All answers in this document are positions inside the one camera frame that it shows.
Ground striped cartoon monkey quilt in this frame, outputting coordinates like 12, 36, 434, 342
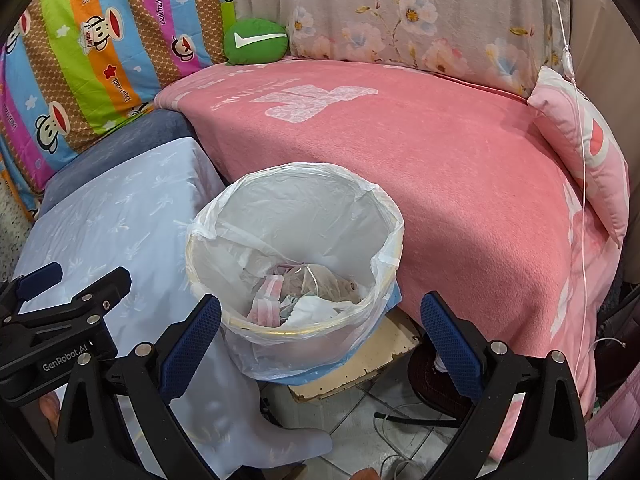
0, 0, 236, 221

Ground trash bin with white bag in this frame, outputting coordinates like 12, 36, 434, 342
186, 161, 406, 382

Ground light blue printed tablecloth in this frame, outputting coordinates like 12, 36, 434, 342
12, 136, 333, 480

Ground pink quilted cloth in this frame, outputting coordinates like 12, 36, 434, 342
585, 380, 640, 461

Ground black bag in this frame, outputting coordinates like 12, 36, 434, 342
595, 280, 640, 411

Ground pink blanket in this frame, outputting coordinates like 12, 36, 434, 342
154, 57, 626, 461

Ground round trash bin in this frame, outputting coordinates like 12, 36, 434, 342
186, 230, 403, 386

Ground blue-grey seat cushion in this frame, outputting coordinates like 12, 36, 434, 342
37, 109, 201, 216

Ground grey floral blanket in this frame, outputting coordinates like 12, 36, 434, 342
232, 0, 573, 101

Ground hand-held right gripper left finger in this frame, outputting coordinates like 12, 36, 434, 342
54, 294, 223, 480

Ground black floor cable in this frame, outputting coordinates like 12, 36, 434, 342
374, 409, 468, 430

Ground person's left hand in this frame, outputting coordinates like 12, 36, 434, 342
39, 391, 65, 437

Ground pink face mask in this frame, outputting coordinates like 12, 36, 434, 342
252, 274, 287, 333

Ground worn cream board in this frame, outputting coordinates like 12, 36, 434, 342
289, 307, 422, 403

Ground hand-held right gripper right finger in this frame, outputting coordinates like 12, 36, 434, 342
420, 291, 588, 480

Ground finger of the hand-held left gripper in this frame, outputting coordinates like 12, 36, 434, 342
0, 261, 64, 320
60, 266, 133, 334

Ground green cushion with white tick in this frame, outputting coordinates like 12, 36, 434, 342
222, 18, 290, 67

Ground thin white cable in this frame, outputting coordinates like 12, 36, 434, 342
542, 0, 593, 391

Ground pink pillow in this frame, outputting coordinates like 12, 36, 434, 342
527, 65, 631, 250

